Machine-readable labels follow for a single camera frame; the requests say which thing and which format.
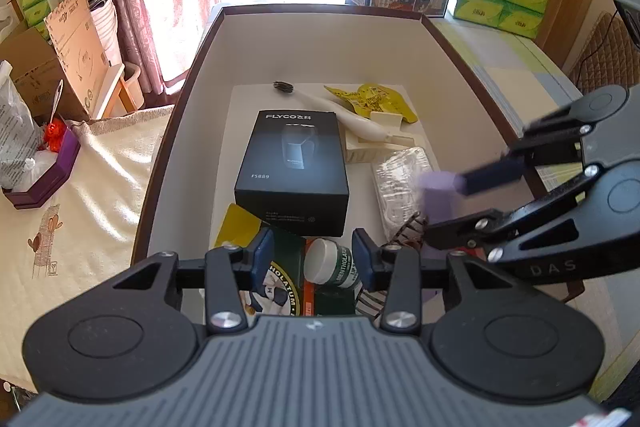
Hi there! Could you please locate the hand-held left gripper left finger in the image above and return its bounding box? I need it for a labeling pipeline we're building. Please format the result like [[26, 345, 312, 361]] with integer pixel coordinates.
[[100, 227, 275, 334]]

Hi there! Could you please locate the white cardboard carrier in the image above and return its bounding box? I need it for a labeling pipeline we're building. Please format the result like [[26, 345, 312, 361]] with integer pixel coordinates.
[[0, 0, 23, 42]]

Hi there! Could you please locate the brown quilted chair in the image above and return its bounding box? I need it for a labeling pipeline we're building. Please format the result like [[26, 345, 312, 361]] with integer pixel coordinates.
[[570, 12, 640, 95]]

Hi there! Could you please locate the white toothbrush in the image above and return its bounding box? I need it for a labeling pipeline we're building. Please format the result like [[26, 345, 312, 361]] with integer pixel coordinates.
[[273, 80, 416, 145]]

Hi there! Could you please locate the tortoiseshell hair claw clip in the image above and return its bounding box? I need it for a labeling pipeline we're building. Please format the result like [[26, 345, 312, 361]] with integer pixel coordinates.
[[357, 214, 431, 320]]

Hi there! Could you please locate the printed cardboard box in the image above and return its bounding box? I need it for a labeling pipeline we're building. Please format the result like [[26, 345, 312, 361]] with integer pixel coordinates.
[[44, 0, 126, 120]]

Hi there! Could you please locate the wooden stool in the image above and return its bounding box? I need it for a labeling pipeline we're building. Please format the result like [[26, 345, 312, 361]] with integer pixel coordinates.
[[95, 62, 143, 118]]

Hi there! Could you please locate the black shaver box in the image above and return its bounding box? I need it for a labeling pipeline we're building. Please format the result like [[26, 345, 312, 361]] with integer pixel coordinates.
[[234, 109, 350, 238]]

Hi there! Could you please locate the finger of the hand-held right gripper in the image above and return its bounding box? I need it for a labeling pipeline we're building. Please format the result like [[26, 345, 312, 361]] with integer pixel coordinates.
[[425, 164, 602, 264], [452, 103, 585, 198]]

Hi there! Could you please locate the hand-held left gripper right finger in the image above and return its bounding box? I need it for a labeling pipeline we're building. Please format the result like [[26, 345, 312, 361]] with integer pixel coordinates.
[[351, 228, 521, 334]]

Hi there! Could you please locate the cream printed blanket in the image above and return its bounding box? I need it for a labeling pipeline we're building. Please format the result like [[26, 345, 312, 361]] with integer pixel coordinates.
[[0, 104, 176, 403]]

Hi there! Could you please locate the clear plastic bag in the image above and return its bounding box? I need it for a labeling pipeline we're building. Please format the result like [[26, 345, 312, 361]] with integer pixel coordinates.
[[0, 59, 46, 190]]

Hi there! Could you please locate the lip balm card pack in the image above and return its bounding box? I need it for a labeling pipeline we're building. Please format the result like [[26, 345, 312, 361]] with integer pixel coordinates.
[[215, 203, 371, 318]]

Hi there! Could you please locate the clear cotton swab box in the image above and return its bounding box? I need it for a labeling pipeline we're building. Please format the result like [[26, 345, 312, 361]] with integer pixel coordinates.
[[371, 146, 443, 240]]

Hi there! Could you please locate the plain cardboard box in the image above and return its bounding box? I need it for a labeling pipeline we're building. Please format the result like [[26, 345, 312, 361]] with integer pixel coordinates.
[[0, 27, 66, 112]]

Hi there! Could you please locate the purple bottle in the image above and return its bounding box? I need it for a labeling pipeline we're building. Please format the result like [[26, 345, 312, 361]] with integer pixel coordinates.
[[417, 171, 458, 308]]

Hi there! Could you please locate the purple hexagonal box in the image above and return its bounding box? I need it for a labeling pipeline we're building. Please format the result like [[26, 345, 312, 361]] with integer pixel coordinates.
[[2, 127, 82, 210]]

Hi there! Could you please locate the yellow snack packet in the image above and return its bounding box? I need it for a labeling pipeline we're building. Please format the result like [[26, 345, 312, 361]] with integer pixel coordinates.
[[323, 83, 418, 124]]

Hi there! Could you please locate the cream plastic holder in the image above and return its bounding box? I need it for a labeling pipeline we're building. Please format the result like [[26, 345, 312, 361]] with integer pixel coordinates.
[[342, 109, 431, 165]]

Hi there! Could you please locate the red ornament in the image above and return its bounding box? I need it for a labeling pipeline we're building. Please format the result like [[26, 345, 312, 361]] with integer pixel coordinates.
[[42, 117, 68, 152]]

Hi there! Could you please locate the stack of white paper bags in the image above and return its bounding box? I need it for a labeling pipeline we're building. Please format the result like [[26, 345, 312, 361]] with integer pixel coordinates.
[[82, 0, 123, 68]]

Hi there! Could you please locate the brown storage box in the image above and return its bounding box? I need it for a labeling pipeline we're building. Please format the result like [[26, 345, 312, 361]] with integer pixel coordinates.
[[131, 3, 586, 308]]

